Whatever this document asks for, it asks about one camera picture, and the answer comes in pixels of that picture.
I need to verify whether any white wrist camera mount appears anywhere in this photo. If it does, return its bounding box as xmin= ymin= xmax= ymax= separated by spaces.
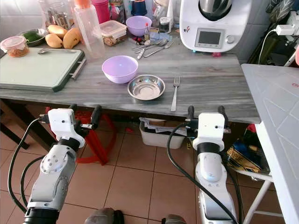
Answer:
xmin=192 ymin=112 xmax=226 ymax=151
xmin=48 ymin=108 xmax=86 ymax=149

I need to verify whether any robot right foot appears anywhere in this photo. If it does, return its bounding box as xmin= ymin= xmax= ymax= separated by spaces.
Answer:
xmin=161 ymin=215 xmax=188 ymax=224

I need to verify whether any clear glass jar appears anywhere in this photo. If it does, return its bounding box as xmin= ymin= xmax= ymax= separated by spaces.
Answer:
xmin=44 ymin=0 xmax=73 ymax=28

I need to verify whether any silver metal fork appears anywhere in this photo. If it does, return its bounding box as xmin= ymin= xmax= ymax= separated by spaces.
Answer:
xmin=171 ymin=77 xmax=181 ymax=112

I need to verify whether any white folding table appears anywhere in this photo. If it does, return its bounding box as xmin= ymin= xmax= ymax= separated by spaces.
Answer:
xmin=242 ymin=63 xmax=299 ymax=224

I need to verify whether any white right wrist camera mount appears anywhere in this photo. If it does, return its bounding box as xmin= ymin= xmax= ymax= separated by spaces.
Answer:
xmin=192 ymin=112 xmax=226 ymax=151

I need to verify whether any green rimmed cutting board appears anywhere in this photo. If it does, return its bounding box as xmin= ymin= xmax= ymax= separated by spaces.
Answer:
xmin=0 ymin=48 xmax=86 ymax=92

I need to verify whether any short black left arm cable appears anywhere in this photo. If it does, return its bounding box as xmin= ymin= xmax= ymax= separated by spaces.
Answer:
xmin=20 ymin=156 xmax=45 ymax=209

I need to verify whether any small clear shaker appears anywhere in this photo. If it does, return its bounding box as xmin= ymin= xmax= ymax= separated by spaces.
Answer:
xmin=159 ymin=17 xmax=172 ymax=33

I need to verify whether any white kitchen food processor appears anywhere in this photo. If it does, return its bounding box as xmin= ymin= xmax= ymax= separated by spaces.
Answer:
xmin=179 ymin=0 xmax=249 ymax=53

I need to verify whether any round container with pink lid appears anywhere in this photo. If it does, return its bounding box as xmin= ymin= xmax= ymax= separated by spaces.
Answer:
xmin=0 ymin=36 xmax=28 ymax=58

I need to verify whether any red plastic stool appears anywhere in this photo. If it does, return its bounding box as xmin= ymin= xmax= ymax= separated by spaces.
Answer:
xmin=45 ymin=107 xmax=113 ymax=165

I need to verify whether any rectangular clear food container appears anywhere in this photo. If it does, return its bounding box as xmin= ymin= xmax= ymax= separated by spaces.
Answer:
xmin=100 ymin=21 xmax=128 ymax=47

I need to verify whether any small purple plastic bowl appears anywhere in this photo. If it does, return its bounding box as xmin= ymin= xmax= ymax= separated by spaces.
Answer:
xmin=126 ymin=16 xmax=153 ymax=37

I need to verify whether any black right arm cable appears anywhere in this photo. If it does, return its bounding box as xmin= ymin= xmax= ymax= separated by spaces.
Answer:
xmin=166 ymin=123 xmax=242 ymax=224

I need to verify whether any pink plastic container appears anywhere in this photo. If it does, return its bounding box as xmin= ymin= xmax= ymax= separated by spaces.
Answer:
xmin=93 ymin=0 xmax=111 ymax=24

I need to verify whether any white plastic bin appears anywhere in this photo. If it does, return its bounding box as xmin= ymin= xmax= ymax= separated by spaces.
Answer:
xmin=139 ymin=118 xmax=188 ymax=149

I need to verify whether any stainless steel bowl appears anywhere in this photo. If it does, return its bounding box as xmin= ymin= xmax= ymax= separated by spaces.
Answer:
xmin=127 ymin=75 xmax=166 ymax=101

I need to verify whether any white power adapter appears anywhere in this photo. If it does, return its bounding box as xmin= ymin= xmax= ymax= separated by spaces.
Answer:
xmin=276 ymin=23 xmax=296 ymax=37

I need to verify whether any clear bottle with orange cap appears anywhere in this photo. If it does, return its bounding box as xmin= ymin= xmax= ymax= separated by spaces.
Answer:
xmin=73 ymin=0 xmax=106 ymax=60

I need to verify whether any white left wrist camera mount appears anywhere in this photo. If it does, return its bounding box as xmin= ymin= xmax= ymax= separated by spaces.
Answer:
xmin=48 ymin=108 xmax=86 ymax=149

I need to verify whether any grey wooden dining table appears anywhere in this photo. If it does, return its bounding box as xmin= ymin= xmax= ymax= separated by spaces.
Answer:
xmin=0 ymin=28 xmax=261 ymax=154

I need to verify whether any large purple plastic bowl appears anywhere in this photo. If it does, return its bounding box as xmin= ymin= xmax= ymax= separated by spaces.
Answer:
xmin=102 ymin=56 xmax=139 ymax=85

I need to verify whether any small silver metal spoon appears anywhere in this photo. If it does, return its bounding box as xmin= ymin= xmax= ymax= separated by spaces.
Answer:
xmin=37 ymin=48 xmax=76 ymax=55

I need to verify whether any dark blue cup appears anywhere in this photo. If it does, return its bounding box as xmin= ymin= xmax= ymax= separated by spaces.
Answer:
xmin=130 ymin=0 xmax=148 ymax=17

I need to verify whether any dark green bowl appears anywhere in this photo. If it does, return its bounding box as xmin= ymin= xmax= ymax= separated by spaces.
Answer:
xmin=20 ymin=29 xmax=48 ymax=47

